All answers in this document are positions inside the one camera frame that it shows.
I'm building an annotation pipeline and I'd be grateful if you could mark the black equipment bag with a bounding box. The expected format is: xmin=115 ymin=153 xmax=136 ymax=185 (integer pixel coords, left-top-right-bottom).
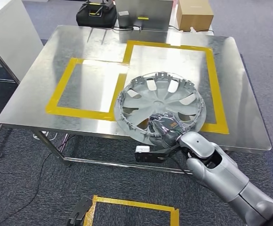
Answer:
xmin=75 ymin=0 xmax=118 ymax=28

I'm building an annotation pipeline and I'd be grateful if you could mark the yellow floor tape square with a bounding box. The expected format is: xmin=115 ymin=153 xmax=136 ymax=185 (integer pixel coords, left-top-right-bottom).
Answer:
xmin=83 ymin=195 xmax=180 ymax=226

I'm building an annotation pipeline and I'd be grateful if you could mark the steel workbench table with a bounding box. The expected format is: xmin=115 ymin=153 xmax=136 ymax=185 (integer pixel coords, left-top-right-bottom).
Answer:
xmin=0 ymin=24 xmax=272 ymax=175

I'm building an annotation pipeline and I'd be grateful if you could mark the large grey metal case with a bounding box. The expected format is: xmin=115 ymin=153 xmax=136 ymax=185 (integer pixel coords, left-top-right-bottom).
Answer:
xmin=115 ymin=0 xmax=173 ymax=32

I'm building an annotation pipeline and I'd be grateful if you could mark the brown cardboard box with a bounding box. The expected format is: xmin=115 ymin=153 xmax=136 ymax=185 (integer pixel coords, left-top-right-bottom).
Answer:
xmin=176 ymin=0 xmax=214 ymax=32

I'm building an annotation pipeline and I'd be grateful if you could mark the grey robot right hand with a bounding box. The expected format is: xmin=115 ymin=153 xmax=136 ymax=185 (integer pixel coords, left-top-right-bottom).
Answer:
xmin=149 ymin=112 xmax=186 ymax=149

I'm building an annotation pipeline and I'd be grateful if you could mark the large yellow table tape square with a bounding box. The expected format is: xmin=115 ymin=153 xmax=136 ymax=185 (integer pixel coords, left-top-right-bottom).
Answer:
xmin=122 ymin=40 xmax=229 ymax=135

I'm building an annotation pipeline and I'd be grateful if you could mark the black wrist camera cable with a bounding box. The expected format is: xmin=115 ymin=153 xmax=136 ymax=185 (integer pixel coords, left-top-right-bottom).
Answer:
xmin=169 ymin=156 xmax=193 ymax=175

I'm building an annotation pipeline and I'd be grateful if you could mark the grey plastic wheel hubcap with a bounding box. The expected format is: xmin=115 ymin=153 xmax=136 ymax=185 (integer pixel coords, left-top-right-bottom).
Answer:
xmin=114 ymin=72 xmax=207 ymax=145

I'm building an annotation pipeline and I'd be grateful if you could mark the long black floor cable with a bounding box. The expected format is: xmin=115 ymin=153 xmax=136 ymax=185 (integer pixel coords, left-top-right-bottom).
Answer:
xmin=0 ymin=134 xmax=75 ymax=226

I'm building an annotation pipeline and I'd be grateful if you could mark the small yellow table tape square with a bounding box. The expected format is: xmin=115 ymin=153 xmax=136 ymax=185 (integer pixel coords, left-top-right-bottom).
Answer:
xmin=45 ymin=57 xmax=130 ymax=121

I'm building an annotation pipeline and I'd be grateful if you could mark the white side desk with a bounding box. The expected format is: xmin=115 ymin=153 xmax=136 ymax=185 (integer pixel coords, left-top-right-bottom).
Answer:
xmin=0 ymin=0 xmax=44 ymax=158

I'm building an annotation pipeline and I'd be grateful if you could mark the small grey box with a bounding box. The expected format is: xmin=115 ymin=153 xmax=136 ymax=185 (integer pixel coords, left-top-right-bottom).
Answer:
xmin=118 ymin=11 xmax=130 ymax=28

